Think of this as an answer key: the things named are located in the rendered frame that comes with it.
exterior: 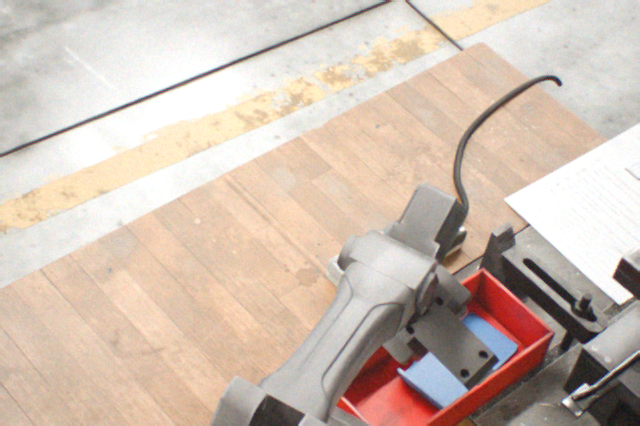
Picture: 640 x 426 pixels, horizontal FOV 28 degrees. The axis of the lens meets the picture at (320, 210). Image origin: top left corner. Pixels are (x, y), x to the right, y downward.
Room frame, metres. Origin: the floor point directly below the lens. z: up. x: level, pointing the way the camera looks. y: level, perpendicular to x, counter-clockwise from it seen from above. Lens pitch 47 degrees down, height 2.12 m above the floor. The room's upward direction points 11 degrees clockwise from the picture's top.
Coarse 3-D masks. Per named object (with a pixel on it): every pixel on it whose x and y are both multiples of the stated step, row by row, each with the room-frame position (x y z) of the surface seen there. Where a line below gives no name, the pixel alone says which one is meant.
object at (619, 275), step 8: (624, 256) 0.93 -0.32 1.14; (632, 256) 0.93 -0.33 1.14; (624, 264) 0.92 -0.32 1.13; (632, 264) 0.92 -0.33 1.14; (616, 272) 0.93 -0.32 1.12; (624, 272) 0.92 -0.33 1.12; (632, 272) 0.92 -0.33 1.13; (616, 280) 0.92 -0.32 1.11; (624, 280) 0.92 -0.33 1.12; (632, 280) 0.91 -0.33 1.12; (624, 288) 0.92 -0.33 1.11; (632, 288) 0.91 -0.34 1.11
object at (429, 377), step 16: (464, 320) 0.99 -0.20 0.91; (480, 320) 0.99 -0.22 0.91; (480, 336) 0.97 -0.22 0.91; (496, 336) 0.98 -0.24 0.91; (496, 352) 0.95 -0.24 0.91; (416, 368) 0.90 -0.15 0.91; (432, 368) 0.91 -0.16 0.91; (416, 384) 0.86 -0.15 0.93; (432, 384) 0.89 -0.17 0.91; (448, 384) 0.89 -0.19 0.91; (432, 400) 0.86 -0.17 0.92; (448, 400) 0.87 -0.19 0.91
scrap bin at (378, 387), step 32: (480, 288) 1.03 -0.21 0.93; (512, 320) 0.99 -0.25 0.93; (384, 352) 0.91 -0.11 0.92; (544, 352) 0.95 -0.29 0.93; (352, 384) 0.87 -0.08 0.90; (384, 384) 0.88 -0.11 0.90; (480, 384) 0.86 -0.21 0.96; (384, 416) 0.83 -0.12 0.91; (416, 416) 0.84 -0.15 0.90; (448, 416) 0.82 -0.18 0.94
